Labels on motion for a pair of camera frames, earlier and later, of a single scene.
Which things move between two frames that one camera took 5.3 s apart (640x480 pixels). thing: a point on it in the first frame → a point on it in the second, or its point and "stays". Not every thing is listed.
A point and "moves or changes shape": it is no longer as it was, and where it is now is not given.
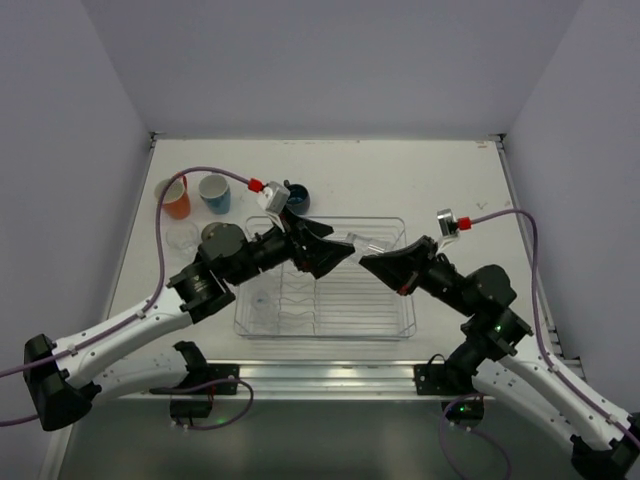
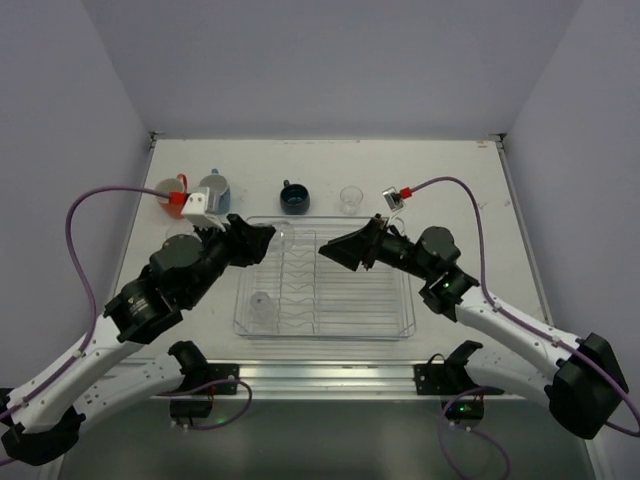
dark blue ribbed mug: x=299 y=199 stays
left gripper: x=298 y=242 → x=235 y=238
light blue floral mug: x=215 y=191 stays
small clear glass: x=364 y=246 moves or changes shape
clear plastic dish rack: x=348 y=300 stays
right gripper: x=424 y=264 → x=375 y=244
